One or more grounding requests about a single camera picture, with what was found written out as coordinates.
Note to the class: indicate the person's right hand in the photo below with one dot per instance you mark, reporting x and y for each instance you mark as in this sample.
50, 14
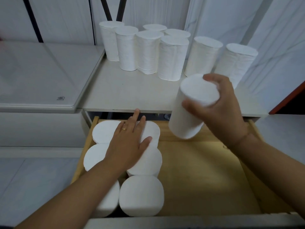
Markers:
224, 114

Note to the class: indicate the person's left hand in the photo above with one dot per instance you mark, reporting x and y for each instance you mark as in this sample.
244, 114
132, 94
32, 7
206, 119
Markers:
125, 150

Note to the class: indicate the person's left thumb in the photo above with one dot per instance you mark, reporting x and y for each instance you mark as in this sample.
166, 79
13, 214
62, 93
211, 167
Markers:
145, 143

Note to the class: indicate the person's right thumb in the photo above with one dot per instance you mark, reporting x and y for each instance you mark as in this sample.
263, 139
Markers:
194, 108

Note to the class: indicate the person's left middle finger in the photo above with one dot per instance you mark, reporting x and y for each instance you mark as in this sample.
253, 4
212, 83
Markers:
134, 121

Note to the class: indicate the person's left little finger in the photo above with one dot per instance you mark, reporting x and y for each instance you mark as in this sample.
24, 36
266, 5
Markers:
115, 137

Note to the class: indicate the white toilet paper roll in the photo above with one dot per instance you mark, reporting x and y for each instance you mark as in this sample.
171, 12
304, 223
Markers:
188, 109

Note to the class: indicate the person's right forearm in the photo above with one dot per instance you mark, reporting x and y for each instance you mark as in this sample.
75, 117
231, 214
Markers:
274, 171

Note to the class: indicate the person's left forearm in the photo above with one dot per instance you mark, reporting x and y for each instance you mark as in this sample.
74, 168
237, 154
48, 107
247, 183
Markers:
76, 195

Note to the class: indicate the packed batch of white tissue rolls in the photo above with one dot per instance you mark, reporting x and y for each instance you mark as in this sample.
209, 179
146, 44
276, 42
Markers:
141, 195

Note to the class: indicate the row of standing white tissue rolls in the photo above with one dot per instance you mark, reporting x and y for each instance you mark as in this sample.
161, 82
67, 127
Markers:
171, 57

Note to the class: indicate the thin brown wrist band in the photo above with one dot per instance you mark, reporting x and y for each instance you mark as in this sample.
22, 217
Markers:
240, 140

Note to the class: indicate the light wooden drawer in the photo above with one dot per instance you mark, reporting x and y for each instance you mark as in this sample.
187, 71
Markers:
202, 176

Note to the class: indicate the black metal bar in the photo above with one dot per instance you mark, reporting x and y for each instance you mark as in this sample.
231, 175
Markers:
32, 20
106, 8
121, 8

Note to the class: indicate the red-brown door frame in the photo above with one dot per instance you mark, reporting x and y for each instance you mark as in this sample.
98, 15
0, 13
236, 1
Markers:
289, 97

